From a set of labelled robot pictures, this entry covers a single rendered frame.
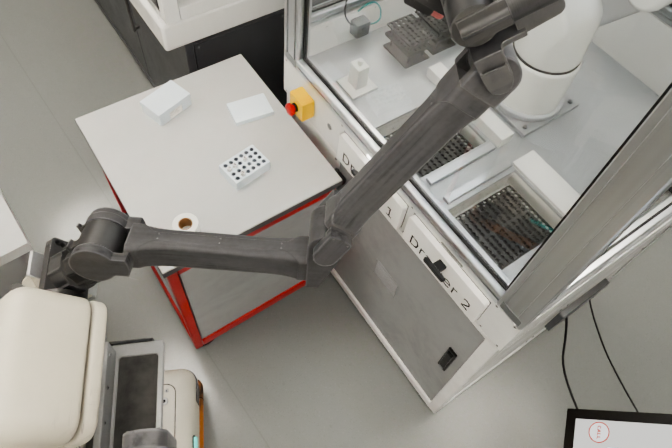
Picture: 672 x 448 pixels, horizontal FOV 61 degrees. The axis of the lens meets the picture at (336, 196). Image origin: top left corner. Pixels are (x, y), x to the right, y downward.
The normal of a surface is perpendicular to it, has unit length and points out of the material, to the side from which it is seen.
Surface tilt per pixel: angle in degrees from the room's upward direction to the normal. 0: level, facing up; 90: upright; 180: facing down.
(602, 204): 90
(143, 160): 0
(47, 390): 43
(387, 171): 75
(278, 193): 0
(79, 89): 0
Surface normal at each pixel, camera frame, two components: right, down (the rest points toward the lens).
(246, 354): 0.08, -0.54
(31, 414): 0.73, -0.36
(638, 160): -0.82, 0.44
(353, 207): -0.04, 0.63
